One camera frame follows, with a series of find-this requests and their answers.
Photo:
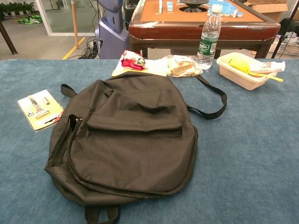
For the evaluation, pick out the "dark wooden table leg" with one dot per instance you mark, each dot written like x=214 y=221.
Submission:
x=8 y=37

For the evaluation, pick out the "yellow ball brush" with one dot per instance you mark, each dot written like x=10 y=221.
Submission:
x=239 y=65

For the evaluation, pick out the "cardboard box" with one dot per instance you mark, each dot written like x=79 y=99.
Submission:
x=273 y=9

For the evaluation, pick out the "wooden pole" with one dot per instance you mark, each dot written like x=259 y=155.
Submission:
x=75 y=23

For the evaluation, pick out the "green plastic snack wrapper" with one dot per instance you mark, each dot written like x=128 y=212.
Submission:
x=30 y=19

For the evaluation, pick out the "pale yellow paper pad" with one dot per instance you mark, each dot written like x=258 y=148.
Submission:
x=155 y=67

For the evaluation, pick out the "brown mahjong table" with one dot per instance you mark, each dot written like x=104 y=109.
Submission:
x=163 y=30

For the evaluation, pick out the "beige plastic tray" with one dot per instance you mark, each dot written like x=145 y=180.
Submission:
x=243 y=80

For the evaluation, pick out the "white power strip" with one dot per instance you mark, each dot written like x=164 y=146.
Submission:
x=91 y=44

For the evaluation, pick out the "row of potted plants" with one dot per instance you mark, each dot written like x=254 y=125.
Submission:
x=16 y=8

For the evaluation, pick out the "blue mahjong tile pile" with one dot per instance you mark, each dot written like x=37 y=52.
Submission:
x=227 y=8

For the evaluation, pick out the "blue table cloth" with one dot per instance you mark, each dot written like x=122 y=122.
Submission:
x=233 y=163

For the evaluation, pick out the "white plastic basket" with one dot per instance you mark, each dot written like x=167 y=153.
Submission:
x=289 y=50

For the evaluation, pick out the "clear plastic water bottle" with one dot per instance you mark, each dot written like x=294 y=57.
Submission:
x=209 y=35

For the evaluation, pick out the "black tripod stand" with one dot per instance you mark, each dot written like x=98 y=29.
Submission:
x=284 y=37

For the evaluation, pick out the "white toothpaste tube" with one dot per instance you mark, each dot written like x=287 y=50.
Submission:
x=271 y=66

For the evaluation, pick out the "razor on yellow blister card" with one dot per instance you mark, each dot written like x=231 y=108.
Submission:
x=39 y=109

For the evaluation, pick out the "red snack packet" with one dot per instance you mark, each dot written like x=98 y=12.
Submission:
x=132 y=61

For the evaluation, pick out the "black fabric backpack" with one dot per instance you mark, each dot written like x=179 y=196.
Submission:
x=130 y=151

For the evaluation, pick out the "bread in clear bag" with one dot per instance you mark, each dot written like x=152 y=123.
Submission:
x=182 y=67

